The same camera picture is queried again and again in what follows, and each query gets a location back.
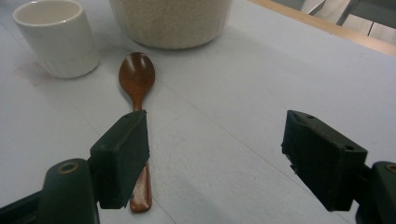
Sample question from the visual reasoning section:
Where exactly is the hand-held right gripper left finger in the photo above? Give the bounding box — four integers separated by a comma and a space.
89, 109, 151, 210

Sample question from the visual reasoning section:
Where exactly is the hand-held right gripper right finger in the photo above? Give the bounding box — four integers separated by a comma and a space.
280, 109, 369, 213

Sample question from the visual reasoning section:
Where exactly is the brown wooden spoon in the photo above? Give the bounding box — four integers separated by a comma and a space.
118, 51, 156, 215

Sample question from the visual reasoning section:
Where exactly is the white ceramic cup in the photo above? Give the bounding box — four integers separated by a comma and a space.
12, 0, 100, 79

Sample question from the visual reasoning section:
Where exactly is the cream rice container with lid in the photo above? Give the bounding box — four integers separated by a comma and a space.
108, 0, 233, 50

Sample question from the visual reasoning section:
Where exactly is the white table cover sheet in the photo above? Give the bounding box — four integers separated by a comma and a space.
0, 0, 396, 224

